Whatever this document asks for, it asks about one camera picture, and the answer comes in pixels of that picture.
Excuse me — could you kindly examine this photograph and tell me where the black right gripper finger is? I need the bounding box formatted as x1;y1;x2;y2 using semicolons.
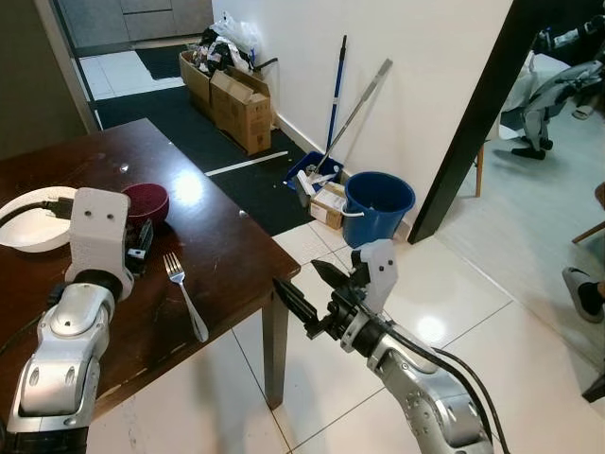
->
272;278;328;341
310;260;354;297

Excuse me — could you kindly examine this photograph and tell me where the dark red bowl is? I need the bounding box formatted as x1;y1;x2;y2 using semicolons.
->
121;183;171;229

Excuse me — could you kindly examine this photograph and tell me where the small cardboard box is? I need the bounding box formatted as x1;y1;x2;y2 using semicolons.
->
310;183;350;231

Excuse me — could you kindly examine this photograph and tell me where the silver metal fork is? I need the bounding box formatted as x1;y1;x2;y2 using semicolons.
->
164;253;210;343

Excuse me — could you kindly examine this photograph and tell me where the brown wooden table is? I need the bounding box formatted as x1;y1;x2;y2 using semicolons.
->
0;118;302;424

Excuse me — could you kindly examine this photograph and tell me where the blue plastic bucket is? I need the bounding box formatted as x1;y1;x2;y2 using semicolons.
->
342;171;417;249

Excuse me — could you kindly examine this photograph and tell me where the grey slipper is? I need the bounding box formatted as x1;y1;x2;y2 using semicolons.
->
562;267;605;328

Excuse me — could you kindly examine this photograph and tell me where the white round plate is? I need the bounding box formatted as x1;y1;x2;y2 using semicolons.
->
0;186;78;253

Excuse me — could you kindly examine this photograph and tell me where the black floor mat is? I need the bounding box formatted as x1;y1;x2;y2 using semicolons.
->
95;85;315;237

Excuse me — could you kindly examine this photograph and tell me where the white strip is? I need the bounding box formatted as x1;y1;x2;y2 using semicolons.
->
205;150;289;178

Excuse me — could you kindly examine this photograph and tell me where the dark furniture edge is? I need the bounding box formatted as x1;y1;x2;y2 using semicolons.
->
580;376;605;405

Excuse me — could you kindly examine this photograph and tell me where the large brown cardboard box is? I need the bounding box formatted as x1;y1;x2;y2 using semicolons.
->
180;49;276;156

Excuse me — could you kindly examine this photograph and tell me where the wooden chair leg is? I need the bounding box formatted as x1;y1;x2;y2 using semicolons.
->
474;142;486;199

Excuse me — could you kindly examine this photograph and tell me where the grey kitchen cabinet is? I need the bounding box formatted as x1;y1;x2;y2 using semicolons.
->
55;0;215;54

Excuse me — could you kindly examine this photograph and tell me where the white plastic bag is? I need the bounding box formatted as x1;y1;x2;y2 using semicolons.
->
210;11;262;60

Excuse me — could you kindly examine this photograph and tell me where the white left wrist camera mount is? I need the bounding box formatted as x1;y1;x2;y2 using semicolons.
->
64;187;134;285

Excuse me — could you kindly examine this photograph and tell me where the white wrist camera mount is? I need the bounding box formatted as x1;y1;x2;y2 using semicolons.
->
64;187;134;285
351;239;400;315

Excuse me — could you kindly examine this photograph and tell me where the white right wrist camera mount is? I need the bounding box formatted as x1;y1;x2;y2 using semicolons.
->
351;239;400;315

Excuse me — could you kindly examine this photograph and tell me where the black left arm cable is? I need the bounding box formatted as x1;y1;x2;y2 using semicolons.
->
0;199;77;231

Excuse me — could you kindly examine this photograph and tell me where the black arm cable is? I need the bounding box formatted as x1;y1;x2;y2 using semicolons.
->
0;199;77;231
373;317;511;454

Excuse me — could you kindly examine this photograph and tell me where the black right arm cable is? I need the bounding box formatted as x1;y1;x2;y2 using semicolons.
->
373;317;511;454

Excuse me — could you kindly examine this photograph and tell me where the grey handled broom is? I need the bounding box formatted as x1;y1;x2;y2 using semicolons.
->
297;59;394;207

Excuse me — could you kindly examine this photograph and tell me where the blue handled mop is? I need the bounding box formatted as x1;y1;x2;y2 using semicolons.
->
284;36;349;196

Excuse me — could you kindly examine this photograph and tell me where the black door frame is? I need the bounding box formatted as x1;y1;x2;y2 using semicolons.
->
408;0;570;245

